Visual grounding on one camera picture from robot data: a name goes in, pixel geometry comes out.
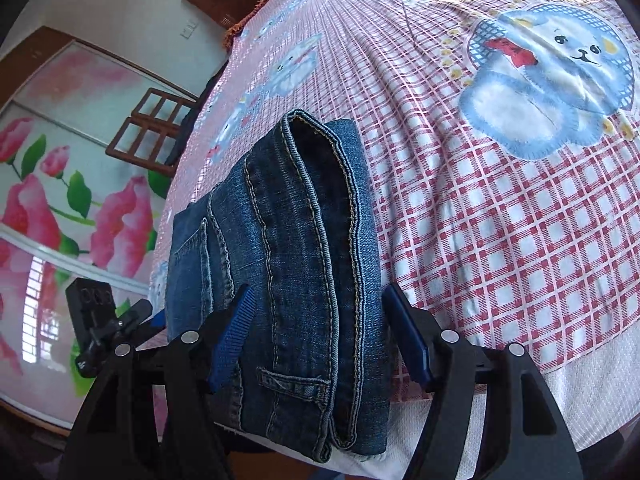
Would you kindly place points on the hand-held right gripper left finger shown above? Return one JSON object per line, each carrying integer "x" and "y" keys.
{"x": 232, "y": 335}

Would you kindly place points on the blue denim pants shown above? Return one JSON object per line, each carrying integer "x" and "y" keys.
{"x": 300, "y": 260}

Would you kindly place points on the pink checked bear print blanket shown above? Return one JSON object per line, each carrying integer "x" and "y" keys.
{"x": 500, "y": 260}

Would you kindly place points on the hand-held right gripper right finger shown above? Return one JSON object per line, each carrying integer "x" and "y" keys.
{"x": 407, "y": 330}

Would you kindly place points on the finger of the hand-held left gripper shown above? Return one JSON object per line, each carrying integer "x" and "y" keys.
{"x": 135, "y": 317}

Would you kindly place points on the brown wooden lattice chair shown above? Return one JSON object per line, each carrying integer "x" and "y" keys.
{"x": 150, "y": 130}

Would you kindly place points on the floral wardrobe door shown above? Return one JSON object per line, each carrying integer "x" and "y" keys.
{"x": 60, "y": 210}

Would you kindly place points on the white wall switch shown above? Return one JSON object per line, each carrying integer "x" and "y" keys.
{"x": 189, "y": 28}

